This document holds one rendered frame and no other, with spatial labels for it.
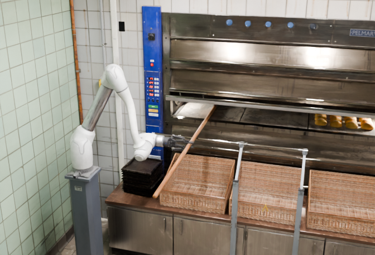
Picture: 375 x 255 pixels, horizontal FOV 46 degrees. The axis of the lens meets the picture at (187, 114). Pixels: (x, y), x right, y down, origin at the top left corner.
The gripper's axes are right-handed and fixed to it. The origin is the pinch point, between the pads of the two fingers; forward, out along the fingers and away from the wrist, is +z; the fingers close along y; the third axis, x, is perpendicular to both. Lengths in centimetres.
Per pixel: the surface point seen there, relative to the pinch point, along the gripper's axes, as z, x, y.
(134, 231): -48, -1, 88
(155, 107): -45, -52, -8
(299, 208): 85, 5, 39
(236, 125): 27, -55, 2
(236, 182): 38.0, 4.8, 24.6
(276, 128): 61, -55, 1
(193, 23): -13, -57, -83
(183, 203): -6, -6, 56
